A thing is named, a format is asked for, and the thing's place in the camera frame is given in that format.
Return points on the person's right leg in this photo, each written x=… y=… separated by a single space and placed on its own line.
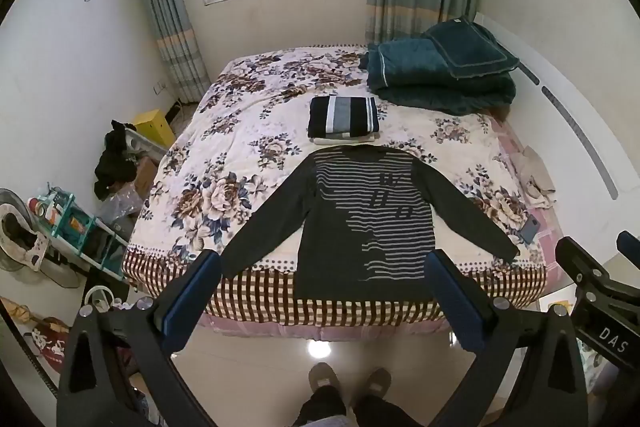
x=385 y=412

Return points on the cardboard box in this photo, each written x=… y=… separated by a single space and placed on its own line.
x=146 y=174

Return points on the blue smartphone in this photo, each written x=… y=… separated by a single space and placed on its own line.
x=531 y=229

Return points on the teal pillow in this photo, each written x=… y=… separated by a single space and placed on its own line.
x=470 y=47

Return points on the beige crumpled cloth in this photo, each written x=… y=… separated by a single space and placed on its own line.
x=537 y=187

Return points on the black crumpled cloth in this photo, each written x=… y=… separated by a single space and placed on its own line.
x=115 y=162

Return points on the yellow box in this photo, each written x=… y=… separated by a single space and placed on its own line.
x=155 y=127

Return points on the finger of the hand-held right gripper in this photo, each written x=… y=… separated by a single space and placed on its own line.
x=582 y=262
x=630 y=244

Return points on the red printed bag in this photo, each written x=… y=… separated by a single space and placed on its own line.
x=47 y=342

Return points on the white headboard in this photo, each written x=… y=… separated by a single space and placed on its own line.
x=565 y=77

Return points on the folded black striped sweater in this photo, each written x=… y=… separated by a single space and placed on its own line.
x=345 y=114

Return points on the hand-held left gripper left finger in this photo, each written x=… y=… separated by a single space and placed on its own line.
x=192 y=302

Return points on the floral bed blanket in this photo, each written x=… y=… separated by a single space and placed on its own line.
x=240 y=147

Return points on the person's shoe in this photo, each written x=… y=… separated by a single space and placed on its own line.
x=378 y=382
x=324 y=379

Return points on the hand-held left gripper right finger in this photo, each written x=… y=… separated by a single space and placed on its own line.
x=457 y=302

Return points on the white plastic object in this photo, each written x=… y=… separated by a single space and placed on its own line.
x=102 y=297

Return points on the person's left shoe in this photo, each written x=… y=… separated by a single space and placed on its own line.
x=324 y=379

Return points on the dark grey striped sweater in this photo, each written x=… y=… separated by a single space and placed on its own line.
x=350 y=217

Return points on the white plastic basket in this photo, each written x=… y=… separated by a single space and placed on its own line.
x=145 y=144

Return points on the folded teal quilt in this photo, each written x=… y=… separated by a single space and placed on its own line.
x=415 y=67

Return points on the person's right shoe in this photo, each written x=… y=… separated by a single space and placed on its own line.
x=378 y=382

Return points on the clear plastic bag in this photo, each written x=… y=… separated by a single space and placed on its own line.
x=120 y=209

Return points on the teal shelf rack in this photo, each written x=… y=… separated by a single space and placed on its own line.
x=75 y=227

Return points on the grey electric fan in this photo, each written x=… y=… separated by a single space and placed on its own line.
x=12 y=264

